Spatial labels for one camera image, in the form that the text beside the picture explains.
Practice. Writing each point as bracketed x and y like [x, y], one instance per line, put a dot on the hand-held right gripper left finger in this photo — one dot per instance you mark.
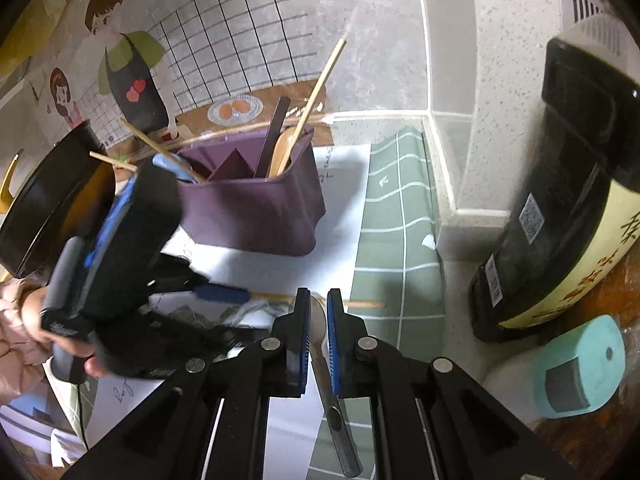
[301, 345]

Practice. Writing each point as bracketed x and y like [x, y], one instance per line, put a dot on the green checked white tablecloth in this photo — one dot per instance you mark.
[395, 240]

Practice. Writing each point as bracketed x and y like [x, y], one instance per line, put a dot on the pale yellow cover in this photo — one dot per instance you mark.
[30, 25]

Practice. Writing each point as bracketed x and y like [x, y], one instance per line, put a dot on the person's left forearm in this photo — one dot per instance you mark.
[12, 350]

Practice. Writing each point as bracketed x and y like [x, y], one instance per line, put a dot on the person's left hand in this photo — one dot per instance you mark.
[32, 315]

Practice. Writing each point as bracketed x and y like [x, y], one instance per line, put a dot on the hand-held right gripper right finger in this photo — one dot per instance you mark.
[334, 350]

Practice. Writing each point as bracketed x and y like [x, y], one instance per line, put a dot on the purple utensil holder box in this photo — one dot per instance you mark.
[250, 220]

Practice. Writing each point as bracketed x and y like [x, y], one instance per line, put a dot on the metal spoon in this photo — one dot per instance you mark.
[342, 440]

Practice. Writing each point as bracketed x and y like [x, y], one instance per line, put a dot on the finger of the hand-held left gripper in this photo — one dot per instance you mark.
[175, 345]
[220, 294]

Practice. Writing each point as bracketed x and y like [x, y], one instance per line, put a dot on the cartoon wall sticker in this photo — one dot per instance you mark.
[210, 50]

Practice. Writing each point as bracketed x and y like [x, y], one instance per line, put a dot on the dark soy sauce bottle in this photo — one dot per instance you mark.
[550, 185]

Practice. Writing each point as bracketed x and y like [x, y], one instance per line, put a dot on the brown wooden spoon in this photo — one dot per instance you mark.
[285, 147]

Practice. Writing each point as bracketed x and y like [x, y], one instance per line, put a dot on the wooden chopstick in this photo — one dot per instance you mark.
[367, 304]
[320, 85]
[110, 161]
[155, 146]

